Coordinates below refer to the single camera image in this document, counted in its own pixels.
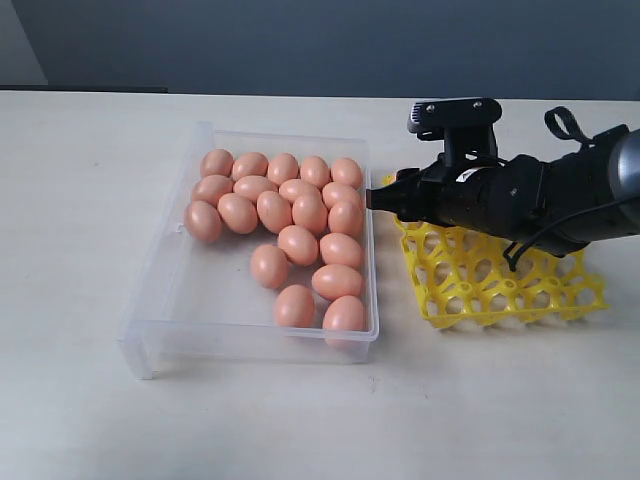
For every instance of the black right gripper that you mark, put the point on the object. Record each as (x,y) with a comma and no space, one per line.
(500,200)

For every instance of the brown egg third row right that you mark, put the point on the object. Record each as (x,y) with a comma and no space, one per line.
(347,218)

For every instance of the clear plastic bin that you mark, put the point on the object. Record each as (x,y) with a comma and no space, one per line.
(201,300)

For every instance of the brown egg front middle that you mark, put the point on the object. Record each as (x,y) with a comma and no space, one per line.
(294,307)

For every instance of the brown egg second row middle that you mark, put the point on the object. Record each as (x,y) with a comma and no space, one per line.
(252,186)

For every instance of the brown egg second row left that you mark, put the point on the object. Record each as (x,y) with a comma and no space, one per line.
(211,188)

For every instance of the brown egg back left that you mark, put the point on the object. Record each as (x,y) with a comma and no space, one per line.
(217,162)

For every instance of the brown egg right lower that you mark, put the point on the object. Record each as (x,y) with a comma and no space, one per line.
(333,281)

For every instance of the brown egg second row right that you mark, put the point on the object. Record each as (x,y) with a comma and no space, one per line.
(335,192)

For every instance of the brown egg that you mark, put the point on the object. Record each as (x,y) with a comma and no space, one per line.
(294,307)
(282,167)
(202,221)
(347,171)
(249,164)
(269,266)
(315,171)
(333,281)
(299,245)
(217,162)
(339,248)

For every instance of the brown egg far left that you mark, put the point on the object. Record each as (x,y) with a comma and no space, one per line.
(202,221)

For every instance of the yellow plastic egg tray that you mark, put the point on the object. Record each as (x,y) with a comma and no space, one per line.
(460,279)

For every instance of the brown egg back right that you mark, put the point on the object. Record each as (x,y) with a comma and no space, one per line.
(347,171)

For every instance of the brown egg front right corner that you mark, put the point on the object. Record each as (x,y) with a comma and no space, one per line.
(342,322)

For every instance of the brown egg right middle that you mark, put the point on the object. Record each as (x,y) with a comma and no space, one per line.
(339,248)

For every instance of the black object behind table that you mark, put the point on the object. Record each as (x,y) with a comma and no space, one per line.
(85,89)

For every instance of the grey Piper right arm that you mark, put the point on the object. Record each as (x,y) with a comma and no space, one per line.
(558,207)

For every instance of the brown egg front left centre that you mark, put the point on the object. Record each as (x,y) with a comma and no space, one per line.
(269,266)

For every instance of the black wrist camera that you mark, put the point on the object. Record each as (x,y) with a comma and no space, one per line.
(464,125)

